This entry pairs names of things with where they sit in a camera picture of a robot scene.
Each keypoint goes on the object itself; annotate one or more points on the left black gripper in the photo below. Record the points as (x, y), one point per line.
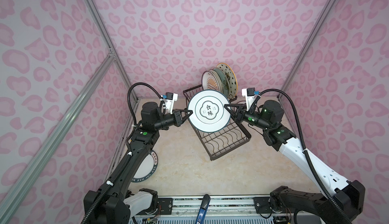
(177, 117)

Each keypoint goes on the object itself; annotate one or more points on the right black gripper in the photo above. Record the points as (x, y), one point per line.
(240, 115)

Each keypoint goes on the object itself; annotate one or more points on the light green flower plate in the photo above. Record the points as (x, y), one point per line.
(225, 82)

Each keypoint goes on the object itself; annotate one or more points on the cream floral plate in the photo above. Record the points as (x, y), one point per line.
(220, 83)

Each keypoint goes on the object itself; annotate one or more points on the star pattern cartoon plate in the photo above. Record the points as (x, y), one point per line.
(232, 79)

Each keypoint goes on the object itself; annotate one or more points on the orange sunburst plate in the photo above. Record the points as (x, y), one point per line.
(211, 81)

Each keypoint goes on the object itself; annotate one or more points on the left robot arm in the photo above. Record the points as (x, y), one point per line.
(110, 204)

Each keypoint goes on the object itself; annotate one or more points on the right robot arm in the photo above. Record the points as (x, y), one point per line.
(339, 201)

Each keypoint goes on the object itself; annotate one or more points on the white plate dark green rim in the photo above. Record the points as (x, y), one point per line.
(147, 168)

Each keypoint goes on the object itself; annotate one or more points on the black wire dish rack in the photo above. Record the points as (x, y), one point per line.
(217, 141)

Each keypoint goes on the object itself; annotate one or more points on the blue handled tool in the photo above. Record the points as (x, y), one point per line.
(203, 209)

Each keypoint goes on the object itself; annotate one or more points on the aluminium frame bars left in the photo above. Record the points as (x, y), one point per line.
(63, 108)

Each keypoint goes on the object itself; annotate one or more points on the aluminium mounting rail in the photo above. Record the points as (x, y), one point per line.
(232, 205)

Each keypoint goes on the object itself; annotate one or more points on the aluminium frame bar right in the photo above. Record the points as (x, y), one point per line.
(318, 25)

